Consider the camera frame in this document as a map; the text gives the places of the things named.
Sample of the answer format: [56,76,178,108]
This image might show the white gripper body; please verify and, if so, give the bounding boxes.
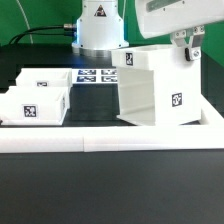
[135,0,224,39]

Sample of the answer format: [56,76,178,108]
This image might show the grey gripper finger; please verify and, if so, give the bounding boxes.
[170,30,187,47]
[185,26,205,61]

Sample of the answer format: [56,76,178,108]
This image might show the white drawer cabinet housing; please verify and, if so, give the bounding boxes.
[112,45,201,126]

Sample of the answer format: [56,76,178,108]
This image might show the white front drawer box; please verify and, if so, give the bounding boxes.
[0,86,70,126]

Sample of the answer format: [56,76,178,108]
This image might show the white drawer box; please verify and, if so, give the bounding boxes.
[0,86,70,126]
[16,68,72,93]

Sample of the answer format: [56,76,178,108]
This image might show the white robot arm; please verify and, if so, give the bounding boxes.
[72,0,224,60]

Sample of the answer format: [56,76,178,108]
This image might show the white rear drawer box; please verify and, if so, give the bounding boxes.
[16,68,72,93]

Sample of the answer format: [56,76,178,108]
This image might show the white U-shaped fence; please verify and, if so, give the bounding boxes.
[0,102,224,153]

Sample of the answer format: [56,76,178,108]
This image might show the white marker tag sheet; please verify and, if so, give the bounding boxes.
[72,68,117,84]

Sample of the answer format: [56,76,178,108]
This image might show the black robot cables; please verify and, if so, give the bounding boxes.
[8,23,78,46]

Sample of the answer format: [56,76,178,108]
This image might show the white thin cable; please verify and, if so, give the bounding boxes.
[15,0,35,45]

